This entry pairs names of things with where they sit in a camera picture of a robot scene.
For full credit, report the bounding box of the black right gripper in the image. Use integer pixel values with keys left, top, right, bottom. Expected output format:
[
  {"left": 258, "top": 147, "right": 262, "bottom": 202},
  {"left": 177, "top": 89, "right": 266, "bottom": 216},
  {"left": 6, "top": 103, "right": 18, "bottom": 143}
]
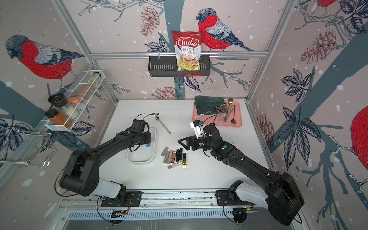
[{"left": 178, "top": 134, "right": 215, "bottom": 152}]

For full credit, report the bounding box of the white rectangular storage box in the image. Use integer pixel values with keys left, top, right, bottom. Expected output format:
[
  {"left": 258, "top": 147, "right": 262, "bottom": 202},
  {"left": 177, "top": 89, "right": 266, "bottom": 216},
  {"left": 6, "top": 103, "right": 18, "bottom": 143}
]
[{"left": 126, "top": 128, "right": 157, "bottom": 164}]

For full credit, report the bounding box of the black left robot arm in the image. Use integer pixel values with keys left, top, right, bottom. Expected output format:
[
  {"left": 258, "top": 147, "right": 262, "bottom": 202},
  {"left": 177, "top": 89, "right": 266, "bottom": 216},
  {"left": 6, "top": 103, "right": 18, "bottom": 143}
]
[{"left": 59, "top": 130, "right": 151, "bottom": 196}]

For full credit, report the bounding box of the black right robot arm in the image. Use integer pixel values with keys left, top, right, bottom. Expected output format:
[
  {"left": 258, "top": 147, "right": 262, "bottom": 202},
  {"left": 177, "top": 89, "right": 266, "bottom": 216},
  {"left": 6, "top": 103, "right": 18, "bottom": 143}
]
[{"left": 178, "top": 123, "right": 305, "bottom": 226}]

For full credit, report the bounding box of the small black lipstick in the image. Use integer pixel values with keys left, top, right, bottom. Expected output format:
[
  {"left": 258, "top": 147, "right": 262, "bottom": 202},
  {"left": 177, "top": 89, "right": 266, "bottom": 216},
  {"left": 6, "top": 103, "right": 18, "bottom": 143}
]
[{"left": 175, "top": 149, "right": 180, "bottom": 162}]

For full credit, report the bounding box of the beige gold lipstick tube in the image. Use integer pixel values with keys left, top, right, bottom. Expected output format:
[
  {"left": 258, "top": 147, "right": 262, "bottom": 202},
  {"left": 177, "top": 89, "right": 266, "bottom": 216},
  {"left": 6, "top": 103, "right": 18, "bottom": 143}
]
[{"left": 161, "top": 147, "right": 169, "bottom": 157}]

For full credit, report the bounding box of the tan lipstick tube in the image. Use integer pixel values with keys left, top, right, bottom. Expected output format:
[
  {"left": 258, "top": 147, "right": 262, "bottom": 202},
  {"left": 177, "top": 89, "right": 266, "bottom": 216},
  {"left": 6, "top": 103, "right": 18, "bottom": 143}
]
[{"left": 166, "top": 150, "right": 173, "bottom": 164}]

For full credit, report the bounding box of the silver lipstick tube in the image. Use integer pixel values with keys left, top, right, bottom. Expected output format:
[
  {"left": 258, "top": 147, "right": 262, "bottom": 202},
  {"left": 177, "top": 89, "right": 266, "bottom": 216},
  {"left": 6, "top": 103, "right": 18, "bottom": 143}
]
[{"left": 163, "top": 151, "right": 170, "bottom": 164}]

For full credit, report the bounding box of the dark green cloth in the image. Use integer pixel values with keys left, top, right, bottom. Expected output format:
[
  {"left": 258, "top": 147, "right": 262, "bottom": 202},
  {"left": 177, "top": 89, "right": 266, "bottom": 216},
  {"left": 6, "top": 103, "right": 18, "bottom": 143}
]
[{"left": 194, "top": 95, "right": 225, "bottom": 115}]

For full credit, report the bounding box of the clear ribbed glass cup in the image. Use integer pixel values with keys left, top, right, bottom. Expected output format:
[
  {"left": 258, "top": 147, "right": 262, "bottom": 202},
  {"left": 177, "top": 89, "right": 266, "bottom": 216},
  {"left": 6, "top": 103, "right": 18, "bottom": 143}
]
[{"left": 218, "top": 104, "right": 232, "bottom": 123}]

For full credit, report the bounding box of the black spoon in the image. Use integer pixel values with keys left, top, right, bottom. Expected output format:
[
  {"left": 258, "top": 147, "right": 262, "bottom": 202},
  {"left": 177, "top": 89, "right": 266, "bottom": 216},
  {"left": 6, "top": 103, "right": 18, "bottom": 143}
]
[{"left": 231, "top": 105, "right": 237, "bottom": 124}]

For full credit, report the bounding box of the pink silicone mat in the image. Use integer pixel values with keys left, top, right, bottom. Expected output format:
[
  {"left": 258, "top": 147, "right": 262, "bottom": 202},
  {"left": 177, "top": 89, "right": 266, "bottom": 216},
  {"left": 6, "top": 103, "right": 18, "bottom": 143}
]
[{"left": 192, "top": 101, "right": 242, "bottom": 127}]

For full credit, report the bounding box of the gold spoon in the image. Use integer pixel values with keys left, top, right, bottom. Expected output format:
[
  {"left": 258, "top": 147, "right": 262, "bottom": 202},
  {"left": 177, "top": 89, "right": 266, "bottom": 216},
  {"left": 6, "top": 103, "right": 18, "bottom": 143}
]
[{"left": 227, "top": 98, "right": 233, "bottom": 114}]

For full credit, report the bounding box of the pale spice jar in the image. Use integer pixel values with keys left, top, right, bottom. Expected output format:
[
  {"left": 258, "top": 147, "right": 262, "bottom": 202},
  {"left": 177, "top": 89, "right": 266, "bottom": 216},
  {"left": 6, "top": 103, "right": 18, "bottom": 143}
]
[{"left": 87, "top": 72, "right": 101, "bottom": 87}]

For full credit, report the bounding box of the tan spice jar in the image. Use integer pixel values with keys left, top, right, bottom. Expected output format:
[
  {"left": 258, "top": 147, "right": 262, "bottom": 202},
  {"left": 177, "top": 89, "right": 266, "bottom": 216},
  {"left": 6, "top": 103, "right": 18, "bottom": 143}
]
[{"left": 77, "top": 84, "right": 94, "bottom": 100}]

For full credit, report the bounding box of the black lid orange spice jar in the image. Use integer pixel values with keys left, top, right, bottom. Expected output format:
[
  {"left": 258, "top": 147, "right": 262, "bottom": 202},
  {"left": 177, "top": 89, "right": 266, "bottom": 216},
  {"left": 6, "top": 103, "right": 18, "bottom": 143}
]
[{"left": 45, "top": 109, "right": 73, "bottom": 128}]

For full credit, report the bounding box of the black lid white spice jar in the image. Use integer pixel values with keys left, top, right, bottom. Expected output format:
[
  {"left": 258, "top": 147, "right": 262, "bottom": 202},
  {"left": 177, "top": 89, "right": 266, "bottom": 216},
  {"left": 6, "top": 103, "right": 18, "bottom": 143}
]
[{"left": 48, "top": 94, "right": 80, "bottom": 120}]

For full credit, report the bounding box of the red cassava chips bag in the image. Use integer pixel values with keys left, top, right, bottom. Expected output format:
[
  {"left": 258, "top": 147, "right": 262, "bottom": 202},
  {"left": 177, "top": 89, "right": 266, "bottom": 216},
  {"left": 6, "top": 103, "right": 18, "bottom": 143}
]
[{"left": 172, "top": 31, "right": 202, "bottom": 71}]

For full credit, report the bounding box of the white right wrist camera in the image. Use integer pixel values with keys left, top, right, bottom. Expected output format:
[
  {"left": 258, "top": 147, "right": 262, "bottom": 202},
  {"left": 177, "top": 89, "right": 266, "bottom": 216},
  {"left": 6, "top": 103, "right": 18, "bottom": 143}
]
[{"left": 190, "top": 120, "right": 203, "bottom": 139}]

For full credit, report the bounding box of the pink handled fork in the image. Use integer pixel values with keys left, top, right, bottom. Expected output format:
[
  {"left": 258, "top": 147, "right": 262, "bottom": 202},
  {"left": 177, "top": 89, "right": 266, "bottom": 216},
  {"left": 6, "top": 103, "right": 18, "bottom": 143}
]
[{"left": 155, "top": 115, "right": 171, "bottom": 134}]

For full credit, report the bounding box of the white handled fork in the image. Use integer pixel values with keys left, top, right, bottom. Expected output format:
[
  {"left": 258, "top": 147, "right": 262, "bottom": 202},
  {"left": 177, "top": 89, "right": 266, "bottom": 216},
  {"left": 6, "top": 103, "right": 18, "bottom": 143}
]
[{"left": 194, "top": 111, "right": 211, "bottom": 118}]

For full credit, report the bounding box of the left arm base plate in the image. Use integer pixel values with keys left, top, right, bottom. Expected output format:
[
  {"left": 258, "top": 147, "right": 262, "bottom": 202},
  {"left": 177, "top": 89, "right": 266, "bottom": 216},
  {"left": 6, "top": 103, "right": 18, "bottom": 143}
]
[{"left": 101, "top": 191, "right": 142, "bottom": 208}]

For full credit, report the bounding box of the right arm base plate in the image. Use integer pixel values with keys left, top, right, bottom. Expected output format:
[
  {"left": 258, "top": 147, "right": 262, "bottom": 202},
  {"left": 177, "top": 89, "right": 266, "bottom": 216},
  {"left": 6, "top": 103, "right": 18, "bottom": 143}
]
[{"left": 215, "top": 190, "right": 254, "bottom": 206}]

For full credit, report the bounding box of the black wall basket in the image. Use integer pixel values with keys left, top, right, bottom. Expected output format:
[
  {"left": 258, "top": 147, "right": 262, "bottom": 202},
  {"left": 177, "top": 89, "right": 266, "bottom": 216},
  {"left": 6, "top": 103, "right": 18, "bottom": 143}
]
[{"left": 148, "top": 56, "right": 210, "bottom": 77}]

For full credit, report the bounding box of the wire hook rack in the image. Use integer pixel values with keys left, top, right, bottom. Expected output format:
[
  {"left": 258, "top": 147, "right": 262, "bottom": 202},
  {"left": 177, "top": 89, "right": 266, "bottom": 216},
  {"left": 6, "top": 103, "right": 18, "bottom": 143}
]
[{"left": 1, "top": 130, "right": 58, "bottom": 168}]

